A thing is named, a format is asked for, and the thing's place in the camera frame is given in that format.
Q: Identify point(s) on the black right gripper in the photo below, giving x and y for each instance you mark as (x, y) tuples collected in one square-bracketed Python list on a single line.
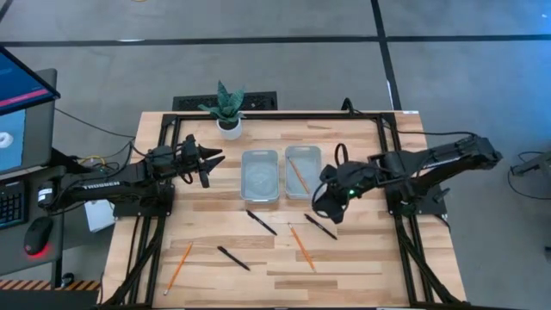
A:
[(340, 183)]

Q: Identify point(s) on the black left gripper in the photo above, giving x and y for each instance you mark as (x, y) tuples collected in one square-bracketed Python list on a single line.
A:
[(189, 157)]

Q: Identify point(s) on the black pen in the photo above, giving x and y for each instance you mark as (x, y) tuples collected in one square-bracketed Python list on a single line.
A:
[(233, 258), (261, 222), (320, 226)]

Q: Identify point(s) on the orange pencil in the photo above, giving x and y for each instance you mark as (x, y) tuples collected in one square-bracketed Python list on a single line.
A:
[(178, 268), (299, 175), (301, 246)]

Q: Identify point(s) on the grey plastic bin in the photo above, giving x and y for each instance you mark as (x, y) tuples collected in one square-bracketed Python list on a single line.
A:
[(309, 163), (260, 181)]

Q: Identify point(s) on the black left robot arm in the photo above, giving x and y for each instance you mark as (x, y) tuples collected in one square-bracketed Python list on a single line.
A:
[(101, 186)]

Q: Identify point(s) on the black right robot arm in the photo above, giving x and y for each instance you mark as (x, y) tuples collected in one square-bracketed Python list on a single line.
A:
[(456, 150)]

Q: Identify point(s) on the white plant pot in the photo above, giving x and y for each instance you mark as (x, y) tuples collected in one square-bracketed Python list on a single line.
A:
[(230, 133)]

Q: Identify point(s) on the green succulent plant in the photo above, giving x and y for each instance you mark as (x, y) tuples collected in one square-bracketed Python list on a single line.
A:
[(228, 107)]

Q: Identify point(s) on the black perforated panel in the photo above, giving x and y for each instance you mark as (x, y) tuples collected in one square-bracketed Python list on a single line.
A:
[(258, 102)]

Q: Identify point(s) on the small white box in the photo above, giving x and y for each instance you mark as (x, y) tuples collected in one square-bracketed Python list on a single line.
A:
[(99, 217)]

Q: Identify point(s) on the grey-bezel monitor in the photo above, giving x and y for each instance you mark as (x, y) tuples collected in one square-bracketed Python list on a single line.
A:
[(41, 129)]

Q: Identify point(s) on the black caster wheel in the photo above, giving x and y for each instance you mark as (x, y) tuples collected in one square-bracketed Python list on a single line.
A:
[(67, 280)]

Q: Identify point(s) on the black computer mouse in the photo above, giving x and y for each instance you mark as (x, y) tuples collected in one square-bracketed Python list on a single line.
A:
[(39, 234)]

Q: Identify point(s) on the thin black-edged monitor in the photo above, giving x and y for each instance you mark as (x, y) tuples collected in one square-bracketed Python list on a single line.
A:
[(21, 82)]

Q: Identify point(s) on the black keyboard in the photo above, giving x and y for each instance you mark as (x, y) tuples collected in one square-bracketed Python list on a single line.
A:
[(10, 204)]

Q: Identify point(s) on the black floor stand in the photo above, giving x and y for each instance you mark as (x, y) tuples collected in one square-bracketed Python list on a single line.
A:
[(531, 164)]

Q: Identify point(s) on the dark grey side desk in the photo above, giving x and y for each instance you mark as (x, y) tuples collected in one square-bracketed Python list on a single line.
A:
[(13, 254)]

